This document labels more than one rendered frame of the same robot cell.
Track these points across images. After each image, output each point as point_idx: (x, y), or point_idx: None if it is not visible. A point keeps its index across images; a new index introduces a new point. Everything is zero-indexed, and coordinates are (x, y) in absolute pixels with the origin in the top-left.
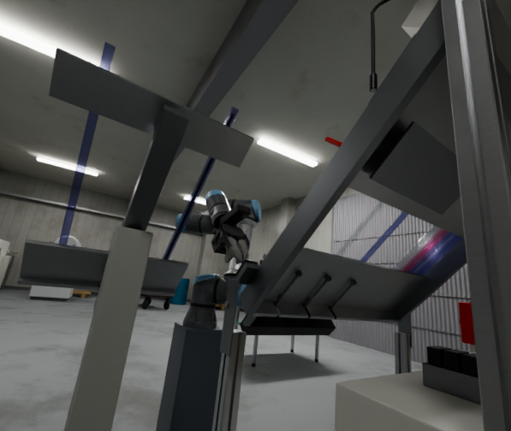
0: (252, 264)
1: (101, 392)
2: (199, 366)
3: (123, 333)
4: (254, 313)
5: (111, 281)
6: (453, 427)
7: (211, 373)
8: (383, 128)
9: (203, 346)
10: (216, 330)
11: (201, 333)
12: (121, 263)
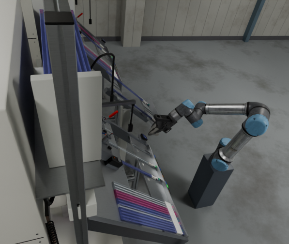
0: (139, 136)
1: None
2: (203, 172)
3: (121, 125)
4: None
5: (120, 115)
6: None
7: (205, 180)
8: None
9: (205, 167)
10: (210, 167)
11: (206, 161)
12: (121, 113)
